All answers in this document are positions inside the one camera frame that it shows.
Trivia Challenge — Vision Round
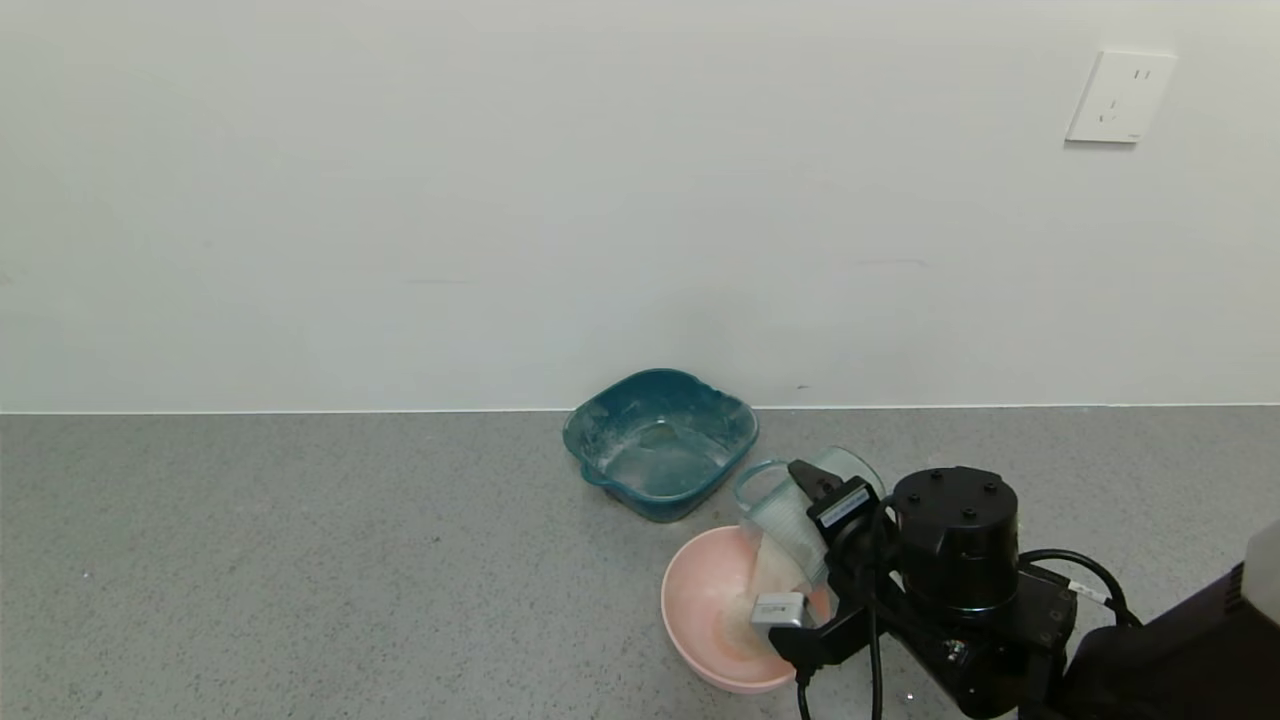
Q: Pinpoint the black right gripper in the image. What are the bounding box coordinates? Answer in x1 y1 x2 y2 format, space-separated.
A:
787 459 898 575

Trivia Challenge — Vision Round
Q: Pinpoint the translucent blue ribbed cup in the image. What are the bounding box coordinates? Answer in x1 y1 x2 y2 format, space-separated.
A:
733 447 887 593

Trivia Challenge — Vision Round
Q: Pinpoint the white powder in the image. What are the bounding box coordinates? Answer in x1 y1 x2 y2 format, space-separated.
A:
722 535 813 656

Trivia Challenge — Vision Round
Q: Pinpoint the pink plastic bowl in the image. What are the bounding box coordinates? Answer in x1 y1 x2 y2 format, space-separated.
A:
660 525 831 694

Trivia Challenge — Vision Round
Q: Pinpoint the teal square plastic basin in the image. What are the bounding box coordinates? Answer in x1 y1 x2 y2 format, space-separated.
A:
562 368 759 524

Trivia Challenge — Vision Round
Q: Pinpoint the small white wrist camera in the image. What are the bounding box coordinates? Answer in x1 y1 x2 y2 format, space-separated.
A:
751 592 809 630

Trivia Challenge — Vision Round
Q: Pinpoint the black cable with white tag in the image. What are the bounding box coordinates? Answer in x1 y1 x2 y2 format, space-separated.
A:
1018 548 1143 629

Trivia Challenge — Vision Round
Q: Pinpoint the white wall socket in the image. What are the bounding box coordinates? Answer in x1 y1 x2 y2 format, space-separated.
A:
1065 48 1179 144

